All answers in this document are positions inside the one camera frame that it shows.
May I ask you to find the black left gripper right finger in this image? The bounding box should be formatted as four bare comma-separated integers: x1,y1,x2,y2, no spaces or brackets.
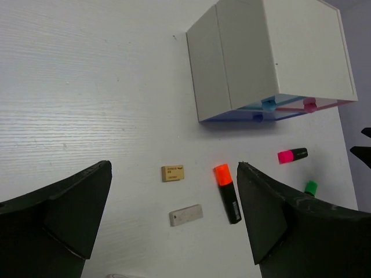
237,162,370,277

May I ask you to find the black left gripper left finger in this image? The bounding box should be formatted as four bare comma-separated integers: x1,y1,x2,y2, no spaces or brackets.
1,160,112,277

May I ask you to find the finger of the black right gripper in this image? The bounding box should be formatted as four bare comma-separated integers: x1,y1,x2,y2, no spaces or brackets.
350,127,371,168

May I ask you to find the green cap black highlighter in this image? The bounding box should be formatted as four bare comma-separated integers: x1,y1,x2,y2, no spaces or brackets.
304,180,318,197

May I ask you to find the pink small drawer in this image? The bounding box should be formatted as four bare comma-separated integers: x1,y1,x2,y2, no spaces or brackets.
276,97,352,113

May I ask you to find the pink cap black highlighter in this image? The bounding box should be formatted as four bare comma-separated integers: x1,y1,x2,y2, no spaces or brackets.
277,148,308,164

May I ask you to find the light blue small drawer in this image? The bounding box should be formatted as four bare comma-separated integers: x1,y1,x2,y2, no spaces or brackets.
238,94,305,112

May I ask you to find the white grey eraser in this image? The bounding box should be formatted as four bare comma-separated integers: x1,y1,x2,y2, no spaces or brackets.
169,204,203,227

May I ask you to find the tan rectangular eraser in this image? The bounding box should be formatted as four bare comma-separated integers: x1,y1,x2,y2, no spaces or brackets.
161,165,184,182

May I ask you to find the orange cap black highlighter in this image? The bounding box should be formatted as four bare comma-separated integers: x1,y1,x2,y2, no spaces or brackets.
214,164,242,224

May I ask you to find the white drawer cabinet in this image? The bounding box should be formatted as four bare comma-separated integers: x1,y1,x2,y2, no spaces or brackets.
186,1,358,121

